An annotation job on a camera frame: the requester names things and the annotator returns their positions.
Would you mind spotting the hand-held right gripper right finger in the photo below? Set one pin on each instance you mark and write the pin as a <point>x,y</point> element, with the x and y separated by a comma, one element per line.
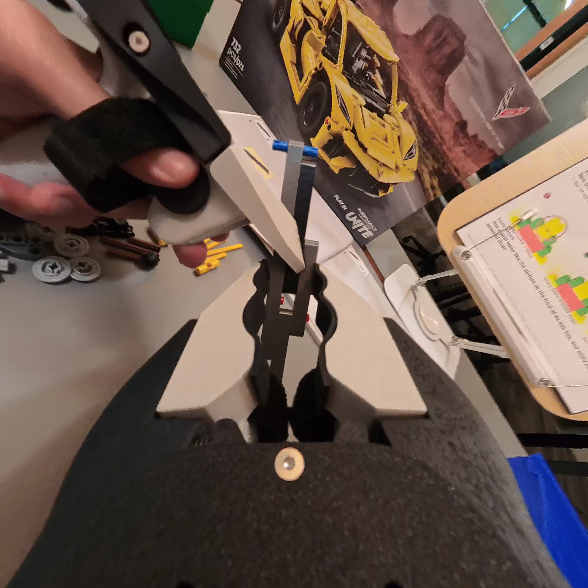
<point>367,367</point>

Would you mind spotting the lego box with yellow car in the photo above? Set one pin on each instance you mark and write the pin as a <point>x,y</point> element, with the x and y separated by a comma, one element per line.
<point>436,92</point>

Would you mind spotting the pile of yellow lego pieces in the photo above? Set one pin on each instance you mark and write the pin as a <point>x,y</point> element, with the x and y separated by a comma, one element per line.
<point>220,251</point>

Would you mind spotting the pile of grey lego discs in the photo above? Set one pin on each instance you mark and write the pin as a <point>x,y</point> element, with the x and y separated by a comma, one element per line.
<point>51,268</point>

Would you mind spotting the pile of black lego connectors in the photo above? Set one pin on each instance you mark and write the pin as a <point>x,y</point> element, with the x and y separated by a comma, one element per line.
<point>110,227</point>

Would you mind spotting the lego instruction booklet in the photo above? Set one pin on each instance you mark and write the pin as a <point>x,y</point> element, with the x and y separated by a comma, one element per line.
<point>349,266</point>

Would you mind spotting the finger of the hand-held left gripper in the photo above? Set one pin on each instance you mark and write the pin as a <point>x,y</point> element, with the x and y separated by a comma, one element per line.
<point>257,202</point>

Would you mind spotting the green plastic bin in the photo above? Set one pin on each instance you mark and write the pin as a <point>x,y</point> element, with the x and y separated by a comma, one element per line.
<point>183,18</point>

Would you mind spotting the grey and black lego beam assembly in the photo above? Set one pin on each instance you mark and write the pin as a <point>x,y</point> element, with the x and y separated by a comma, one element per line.
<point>294,174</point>

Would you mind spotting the blue plastic bin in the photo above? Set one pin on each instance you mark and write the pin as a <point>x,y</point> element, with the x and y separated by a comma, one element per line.
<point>551,519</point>

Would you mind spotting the printed instruction sheet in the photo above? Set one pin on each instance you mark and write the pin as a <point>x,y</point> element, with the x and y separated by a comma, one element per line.
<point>528,298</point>

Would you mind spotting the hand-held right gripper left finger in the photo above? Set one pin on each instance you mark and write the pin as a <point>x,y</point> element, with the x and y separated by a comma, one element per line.
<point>206,367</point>

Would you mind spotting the person's left hand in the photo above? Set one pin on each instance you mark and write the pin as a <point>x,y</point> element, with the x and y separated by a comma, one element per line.
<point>36,69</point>

